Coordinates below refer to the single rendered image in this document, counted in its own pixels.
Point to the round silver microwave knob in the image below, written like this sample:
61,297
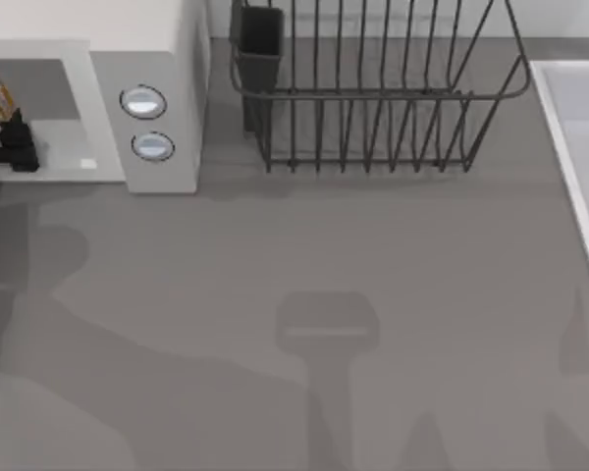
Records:
152,146
143,102

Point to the pale microwave oven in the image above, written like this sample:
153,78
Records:
142,44

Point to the dark grey cutlery holder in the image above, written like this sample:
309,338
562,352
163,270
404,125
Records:
257,54

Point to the white sink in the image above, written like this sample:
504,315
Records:
581,147

